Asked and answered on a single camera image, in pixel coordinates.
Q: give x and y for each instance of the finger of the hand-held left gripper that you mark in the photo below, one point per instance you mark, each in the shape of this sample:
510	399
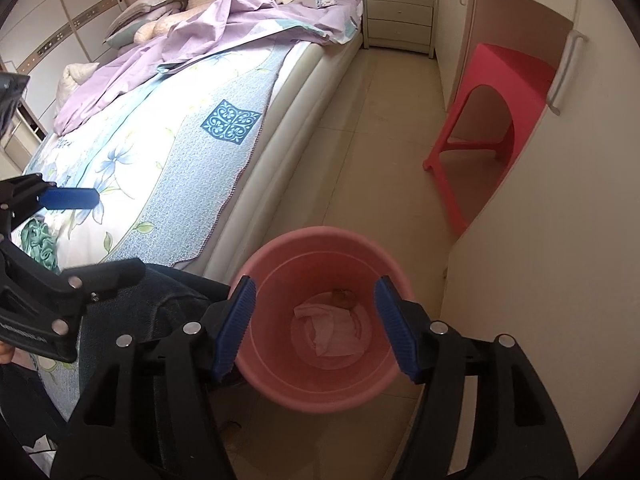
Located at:
70	198
115	270

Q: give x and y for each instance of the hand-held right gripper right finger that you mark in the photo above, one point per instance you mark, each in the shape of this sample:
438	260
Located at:
396	330

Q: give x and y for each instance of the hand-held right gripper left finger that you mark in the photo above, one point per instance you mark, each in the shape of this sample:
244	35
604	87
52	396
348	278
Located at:
234	327

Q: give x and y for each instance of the white tissue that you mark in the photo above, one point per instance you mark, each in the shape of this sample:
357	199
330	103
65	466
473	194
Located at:
327	327

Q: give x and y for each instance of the pink plastic bucket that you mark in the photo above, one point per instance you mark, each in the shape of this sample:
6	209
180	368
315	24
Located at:
295	275

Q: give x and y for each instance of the person's dark trouser leg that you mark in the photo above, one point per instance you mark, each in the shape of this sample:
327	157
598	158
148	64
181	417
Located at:
160	300

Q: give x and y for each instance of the small brown scrap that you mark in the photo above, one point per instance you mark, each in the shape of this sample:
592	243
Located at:
344	299

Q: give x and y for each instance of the floral bedsheet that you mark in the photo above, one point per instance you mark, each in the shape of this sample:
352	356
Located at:
150	160

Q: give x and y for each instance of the dark object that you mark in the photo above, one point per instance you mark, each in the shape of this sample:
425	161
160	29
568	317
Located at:
12	102

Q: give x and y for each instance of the white pillow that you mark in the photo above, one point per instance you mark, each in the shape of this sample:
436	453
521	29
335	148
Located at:
75	80

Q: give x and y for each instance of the pale striped pillow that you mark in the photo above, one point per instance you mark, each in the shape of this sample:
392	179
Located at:
132	12

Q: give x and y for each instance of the sliding door wardrobe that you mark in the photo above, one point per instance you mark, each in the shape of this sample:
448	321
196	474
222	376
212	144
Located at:
75	0

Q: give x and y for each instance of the white bed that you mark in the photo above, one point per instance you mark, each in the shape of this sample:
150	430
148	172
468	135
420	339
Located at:
295	125

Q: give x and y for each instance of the white cabinet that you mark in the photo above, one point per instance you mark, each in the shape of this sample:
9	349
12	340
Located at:
575	185

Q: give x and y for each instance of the purple blanket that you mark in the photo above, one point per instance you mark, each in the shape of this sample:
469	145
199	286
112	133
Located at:
225	25

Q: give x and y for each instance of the red plastic stool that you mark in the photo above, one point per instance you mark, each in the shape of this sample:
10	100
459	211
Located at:
500	67

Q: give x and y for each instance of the cream nightstand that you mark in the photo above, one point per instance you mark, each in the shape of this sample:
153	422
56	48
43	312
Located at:
400	20

